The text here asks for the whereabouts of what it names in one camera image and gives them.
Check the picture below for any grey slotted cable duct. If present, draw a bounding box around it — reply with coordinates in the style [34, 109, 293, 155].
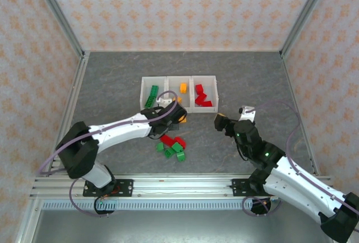
[42, 199, 255, 210]

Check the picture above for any aluminium frame post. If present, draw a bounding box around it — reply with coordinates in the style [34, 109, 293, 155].
[30, 0, 86, 58]
[279, 0, 335, 59]

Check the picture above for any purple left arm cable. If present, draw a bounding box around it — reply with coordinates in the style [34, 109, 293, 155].
[38, 90, 187, 218]

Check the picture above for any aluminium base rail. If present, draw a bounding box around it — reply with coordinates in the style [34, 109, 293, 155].
[30, 173, 334, 199]

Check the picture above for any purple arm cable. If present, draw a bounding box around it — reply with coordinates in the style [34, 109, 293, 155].
[241, 99, 359, 218]
[38, 90, 187, 218]

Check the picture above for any long red lego brick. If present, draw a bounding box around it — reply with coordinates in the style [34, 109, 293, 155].
[160, 134, 175, 146]

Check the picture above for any aluminium side rail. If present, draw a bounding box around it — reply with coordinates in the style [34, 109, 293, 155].
[279, 51, 321, 177]
[46, 51, 91, 176]

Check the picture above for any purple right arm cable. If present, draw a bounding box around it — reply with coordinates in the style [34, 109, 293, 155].
[241, 99, 359, 218]

